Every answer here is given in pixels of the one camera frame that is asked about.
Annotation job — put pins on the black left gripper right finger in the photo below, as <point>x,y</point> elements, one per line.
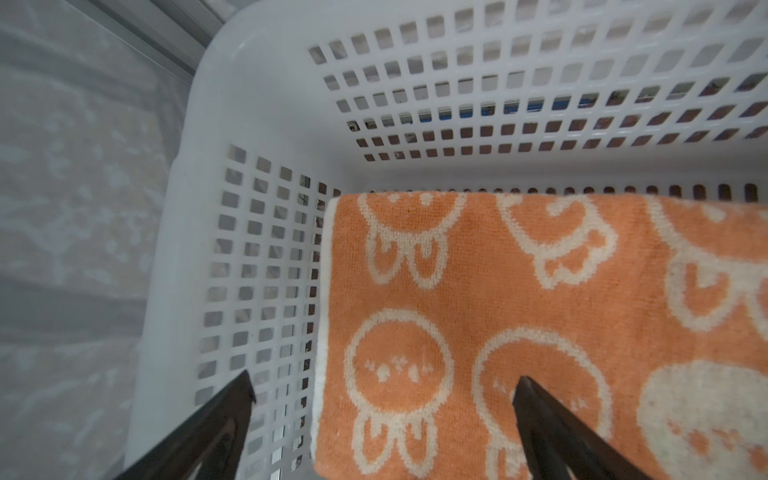
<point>558,445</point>

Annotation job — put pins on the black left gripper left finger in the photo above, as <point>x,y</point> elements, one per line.
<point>208,445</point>

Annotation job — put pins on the orange rabbit print towel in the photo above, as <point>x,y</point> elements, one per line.
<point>644,315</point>

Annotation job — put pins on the white perforated plastic basket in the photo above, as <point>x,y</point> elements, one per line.
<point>296,102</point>

